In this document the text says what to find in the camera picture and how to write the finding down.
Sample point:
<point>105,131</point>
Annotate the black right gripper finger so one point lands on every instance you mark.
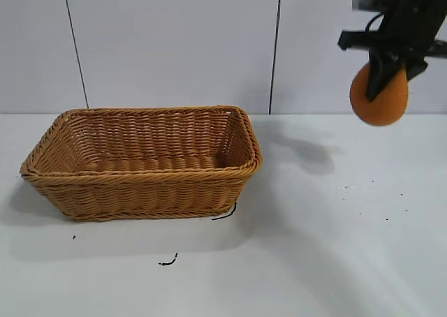
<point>415,70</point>
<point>381,74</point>

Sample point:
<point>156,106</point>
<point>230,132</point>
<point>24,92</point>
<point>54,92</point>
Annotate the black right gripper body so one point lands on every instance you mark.
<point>405,30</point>

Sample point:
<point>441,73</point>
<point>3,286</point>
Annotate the orange fruit with knobby stem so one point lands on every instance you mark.
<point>382,112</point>

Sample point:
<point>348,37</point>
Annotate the brown woven wicker basket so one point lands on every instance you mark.
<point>146,191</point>

